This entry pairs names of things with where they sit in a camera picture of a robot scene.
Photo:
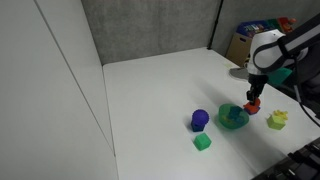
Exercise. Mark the black vertical pole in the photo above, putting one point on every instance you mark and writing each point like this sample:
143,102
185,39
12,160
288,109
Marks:
215,23

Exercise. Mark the green bowl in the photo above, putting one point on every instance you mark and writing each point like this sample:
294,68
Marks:
230,124

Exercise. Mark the lime green square block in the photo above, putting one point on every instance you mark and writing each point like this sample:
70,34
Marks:
275,122

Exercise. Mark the purple spiky ball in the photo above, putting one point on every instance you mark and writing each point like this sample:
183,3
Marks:
200,116

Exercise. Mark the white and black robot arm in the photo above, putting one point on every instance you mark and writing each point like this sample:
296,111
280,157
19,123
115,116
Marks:
270,50

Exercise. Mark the yellow spiky toy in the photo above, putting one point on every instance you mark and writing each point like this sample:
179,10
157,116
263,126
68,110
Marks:
280,114

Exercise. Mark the colourful toy boxes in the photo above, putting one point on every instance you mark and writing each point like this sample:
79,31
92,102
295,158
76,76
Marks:
256,27

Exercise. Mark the orange rubber toy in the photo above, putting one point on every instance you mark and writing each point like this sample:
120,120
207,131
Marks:
251,107

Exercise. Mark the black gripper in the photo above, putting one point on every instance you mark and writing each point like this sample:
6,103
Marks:
257,80

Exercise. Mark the dark blue block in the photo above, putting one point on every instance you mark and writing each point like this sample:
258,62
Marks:
196,127

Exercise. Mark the teal rubber toy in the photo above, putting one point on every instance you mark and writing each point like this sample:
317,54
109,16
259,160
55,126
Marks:
236,112

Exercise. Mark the black equipment frame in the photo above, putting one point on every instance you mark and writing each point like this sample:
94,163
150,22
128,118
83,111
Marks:
296,161

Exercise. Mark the green cube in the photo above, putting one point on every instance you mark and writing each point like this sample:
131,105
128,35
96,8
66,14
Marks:
202,141

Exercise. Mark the teal green object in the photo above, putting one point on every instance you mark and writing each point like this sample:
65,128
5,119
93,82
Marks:
279,76

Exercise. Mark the cardboard box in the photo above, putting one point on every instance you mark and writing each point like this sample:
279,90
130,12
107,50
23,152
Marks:
237,48

